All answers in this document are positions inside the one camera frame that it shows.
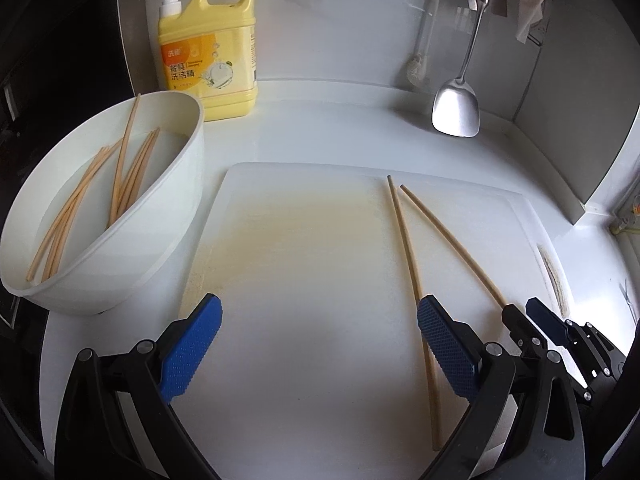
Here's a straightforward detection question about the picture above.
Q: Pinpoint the bunch of wooden chopsticks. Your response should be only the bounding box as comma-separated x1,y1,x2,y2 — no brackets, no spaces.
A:
26,94,161,283

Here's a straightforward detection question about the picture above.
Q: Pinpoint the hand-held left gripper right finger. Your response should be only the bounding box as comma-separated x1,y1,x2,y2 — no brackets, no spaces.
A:
417,296,586,480

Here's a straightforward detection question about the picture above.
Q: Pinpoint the black appliance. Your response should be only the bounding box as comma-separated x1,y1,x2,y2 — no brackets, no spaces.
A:
0,0,126,171

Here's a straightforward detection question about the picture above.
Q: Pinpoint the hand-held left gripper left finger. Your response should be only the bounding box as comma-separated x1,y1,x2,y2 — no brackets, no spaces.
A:
54,294,223,480

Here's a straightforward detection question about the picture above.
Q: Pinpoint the white bottle brush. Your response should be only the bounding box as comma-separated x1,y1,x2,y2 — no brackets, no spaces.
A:
406,0,447,88

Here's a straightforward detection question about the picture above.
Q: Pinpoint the single wooden chopstick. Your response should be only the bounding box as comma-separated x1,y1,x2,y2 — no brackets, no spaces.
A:
386,175,443,452
399,185,508,308

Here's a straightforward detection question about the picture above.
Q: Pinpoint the white plastic bowl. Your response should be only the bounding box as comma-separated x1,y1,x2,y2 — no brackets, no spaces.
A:
0,91,206,317

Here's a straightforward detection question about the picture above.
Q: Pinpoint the metal spatula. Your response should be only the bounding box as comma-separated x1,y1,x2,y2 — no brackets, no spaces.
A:
431,0,496,138

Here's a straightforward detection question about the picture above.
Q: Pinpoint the white cutting board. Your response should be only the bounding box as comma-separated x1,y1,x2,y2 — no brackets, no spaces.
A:
177,161,576,480

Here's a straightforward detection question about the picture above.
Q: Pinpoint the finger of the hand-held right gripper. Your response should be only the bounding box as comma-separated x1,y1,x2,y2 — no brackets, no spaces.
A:
502,302,549,359
525,297,574,349

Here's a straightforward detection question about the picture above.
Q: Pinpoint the yellow dish soap bottle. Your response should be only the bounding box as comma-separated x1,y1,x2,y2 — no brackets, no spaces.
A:
141,0,260,122

